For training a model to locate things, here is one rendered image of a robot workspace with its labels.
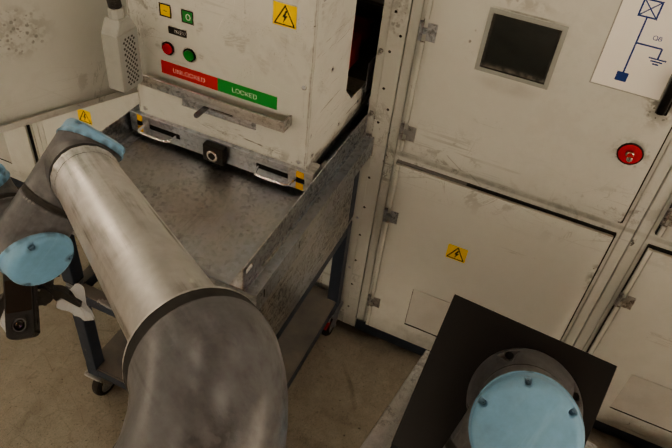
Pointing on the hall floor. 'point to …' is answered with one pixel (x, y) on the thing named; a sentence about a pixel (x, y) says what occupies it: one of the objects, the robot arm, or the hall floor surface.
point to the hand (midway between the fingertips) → (51, 329)
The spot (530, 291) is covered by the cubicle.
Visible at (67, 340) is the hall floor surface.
